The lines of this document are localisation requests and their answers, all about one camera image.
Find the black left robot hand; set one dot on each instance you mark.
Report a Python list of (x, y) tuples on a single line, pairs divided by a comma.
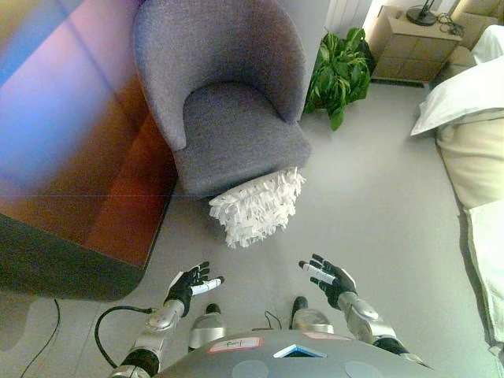
[(183, 285)]

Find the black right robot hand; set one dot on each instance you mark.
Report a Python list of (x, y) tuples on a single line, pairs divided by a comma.
[(338, 283)]

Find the white fringed pillow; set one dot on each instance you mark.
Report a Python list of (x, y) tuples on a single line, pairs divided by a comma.
[(256, 208)]

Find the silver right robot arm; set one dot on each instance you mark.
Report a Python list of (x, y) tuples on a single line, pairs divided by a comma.
[(366, 319)]

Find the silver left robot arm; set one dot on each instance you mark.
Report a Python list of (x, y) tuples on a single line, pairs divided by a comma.
[(153, 327)]

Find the white bed pillow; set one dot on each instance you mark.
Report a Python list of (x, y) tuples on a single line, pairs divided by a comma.
[(460, 98), (492, 43)]

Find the black left robot foot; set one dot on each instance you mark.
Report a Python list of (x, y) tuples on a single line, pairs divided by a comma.
[(213, 308)]

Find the black robot foot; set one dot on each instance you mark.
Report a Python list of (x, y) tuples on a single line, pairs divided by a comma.
[(300, 303), (213, 308)]

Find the black right robot foot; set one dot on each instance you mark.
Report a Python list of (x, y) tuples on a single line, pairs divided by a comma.
[(300, 303)]

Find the silver right robot leg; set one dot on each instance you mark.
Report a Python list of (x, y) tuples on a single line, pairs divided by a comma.
[(313, 321)]

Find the silver robot leg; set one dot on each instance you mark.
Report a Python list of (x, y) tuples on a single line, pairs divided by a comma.
[(206, 330), (313, 321)]

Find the silver left robot leg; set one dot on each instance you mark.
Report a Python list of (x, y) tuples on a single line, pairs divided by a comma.
[(206, 330)]

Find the grey robot torso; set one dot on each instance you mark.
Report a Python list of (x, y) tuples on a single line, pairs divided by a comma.
[(275, 362)]

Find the white bed sheet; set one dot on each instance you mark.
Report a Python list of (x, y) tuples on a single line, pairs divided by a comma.
[(492, 267)]

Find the brown wooden desk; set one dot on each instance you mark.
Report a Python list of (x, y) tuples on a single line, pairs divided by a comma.
[(78, 165)]

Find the grey fabric armchair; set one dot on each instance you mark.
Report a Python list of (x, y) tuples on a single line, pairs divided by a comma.
[(244, 138)]

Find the beige bed mattress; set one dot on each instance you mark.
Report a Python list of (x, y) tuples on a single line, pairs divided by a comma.
[(476, 165)]

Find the green potted plant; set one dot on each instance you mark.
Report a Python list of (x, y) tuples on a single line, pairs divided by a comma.
[(338, 75)]

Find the beige nightstand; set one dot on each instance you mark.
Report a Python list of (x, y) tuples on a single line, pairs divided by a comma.
[(413, 51)]

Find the black lamp base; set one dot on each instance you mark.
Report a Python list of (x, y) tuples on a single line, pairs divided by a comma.
[(420, 16)]

